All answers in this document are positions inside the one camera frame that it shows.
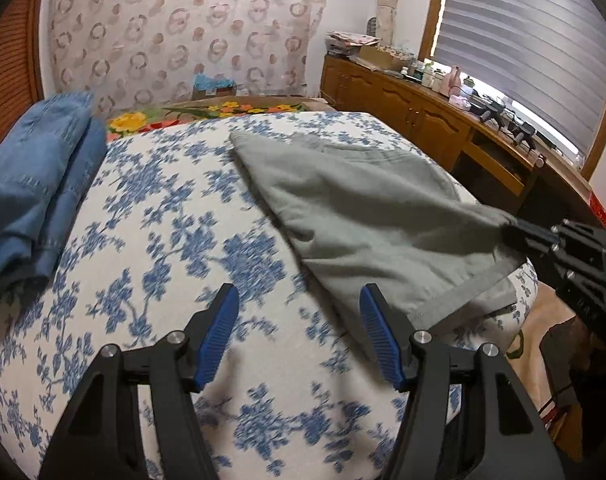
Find pink bottle on cabinet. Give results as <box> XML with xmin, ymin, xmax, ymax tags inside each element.
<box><xmin>440</xmin><ymin>66</ymin><xmax>462</xmax><ymax>98</ymax></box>

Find folded blue jeans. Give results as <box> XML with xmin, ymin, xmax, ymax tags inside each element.
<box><xmin>0</xmin><ymin>91</ymin><xmax>106</xmax><ymax>292</ymax></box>

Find cardboard box on cabinet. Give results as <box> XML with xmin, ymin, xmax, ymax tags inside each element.
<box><xmin>358</xmin><ymin>46</ymin><xmax>411</xmax><ymax>72</ymax></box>

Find orange floral beige blanket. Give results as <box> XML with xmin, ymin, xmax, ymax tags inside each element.
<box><xmin>106</xmin><ymin>96</ymin><xmax>334</xmax><ymax>142</ymax></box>

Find blue item behind bed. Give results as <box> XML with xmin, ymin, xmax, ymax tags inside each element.
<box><xmin>191</xmin><ymin>73</ymin><xmax>237</xmax><ymax>101</ymax></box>

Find wooden sideboard cabinet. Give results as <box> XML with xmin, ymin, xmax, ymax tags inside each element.
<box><xmin>320</xmin><ymin>55</ymin><xmax>602</xmax><ymax>228</ymax></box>

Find stack of papers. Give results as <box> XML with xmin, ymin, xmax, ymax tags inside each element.
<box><xmin>326</xmin><ymin>32</ymin><xmax>380</xmax><ymax>56</ymax></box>

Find grey zebra window blind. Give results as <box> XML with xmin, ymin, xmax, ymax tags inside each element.
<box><xmin>433</xmin><ymin>0</ymin><xmax>606</xmax><ymax>154</ymax></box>

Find pink circle patterned curtain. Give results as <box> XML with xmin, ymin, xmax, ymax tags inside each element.
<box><xmin>47</xmin><ymin>0</ymin><xmax>327</xmax><ymax>117</ymax></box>

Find brown louvered wardrobe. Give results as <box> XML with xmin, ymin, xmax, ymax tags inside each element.
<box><xmin>0</xmin><ymin>0</ymin><xmax>44</xmax><ymax>143</ymax></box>

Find blue floral white bedsheet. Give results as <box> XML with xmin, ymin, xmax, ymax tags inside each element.
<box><xmin>0</xmin><ymin>109</ymin><xmax>540</xmax><ymax>480</ymax></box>

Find grey-green pants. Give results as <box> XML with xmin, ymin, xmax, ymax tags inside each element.
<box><xmin>230</xmin><ymin>132</ymin><xmax>525</xmax><ymax>339</ymax></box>

